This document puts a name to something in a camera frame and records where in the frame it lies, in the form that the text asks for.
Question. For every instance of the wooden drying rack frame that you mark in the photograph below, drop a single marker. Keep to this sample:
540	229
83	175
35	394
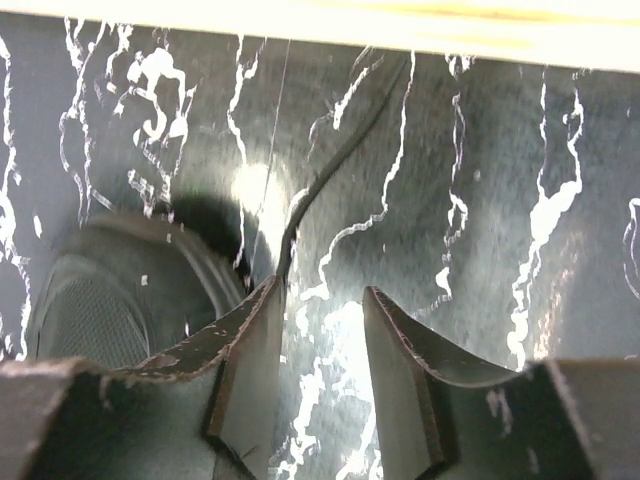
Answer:
586	34

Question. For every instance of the black shoe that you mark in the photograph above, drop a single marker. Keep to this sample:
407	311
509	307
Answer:
125	287

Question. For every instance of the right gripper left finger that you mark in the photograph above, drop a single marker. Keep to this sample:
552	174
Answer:
203	409

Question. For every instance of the black marble pattern mat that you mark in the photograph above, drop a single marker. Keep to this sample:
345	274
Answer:
497	203

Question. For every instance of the black shoelace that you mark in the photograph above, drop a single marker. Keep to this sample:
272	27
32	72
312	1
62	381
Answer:
334	164

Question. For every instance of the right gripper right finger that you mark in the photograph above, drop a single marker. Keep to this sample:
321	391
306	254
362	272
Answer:
444	413

